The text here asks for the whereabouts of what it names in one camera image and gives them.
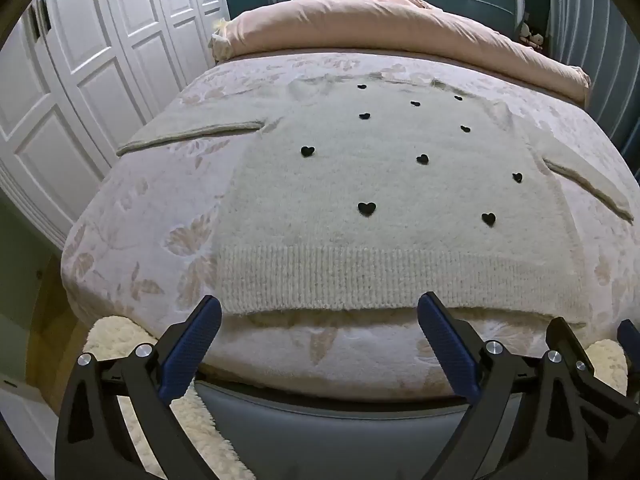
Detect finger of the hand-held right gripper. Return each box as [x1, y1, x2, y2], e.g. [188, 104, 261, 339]
[546, 317, 640, 480]
[617, 319, 640, 361]

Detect pink duvet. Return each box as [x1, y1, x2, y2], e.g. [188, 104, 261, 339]
[207, 0, 591, 108]

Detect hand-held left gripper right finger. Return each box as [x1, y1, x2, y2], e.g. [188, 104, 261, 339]
[417, 291, 589, 480]

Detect cream fluffy rug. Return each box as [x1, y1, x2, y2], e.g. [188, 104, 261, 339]
[82, 315, 256, 480]

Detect white panelled wardrobe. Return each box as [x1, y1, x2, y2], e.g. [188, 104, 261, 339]
[0, 0, 231, 251]

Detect pale curtain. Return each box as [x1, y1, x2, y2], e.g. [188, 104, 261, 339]
[547, 0, 640, 161]

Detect small plush toy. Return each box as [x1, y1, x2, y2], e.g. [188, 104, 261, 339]
[517, 21, 547, 52]

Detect cream knit sweater black hearts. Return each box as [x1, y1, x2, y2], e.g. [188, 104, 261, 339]
[116, 77, 636, 326]

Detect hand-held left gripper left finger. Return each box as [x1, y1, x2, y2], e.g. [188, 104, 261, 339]
[55, 295, 223, 480]

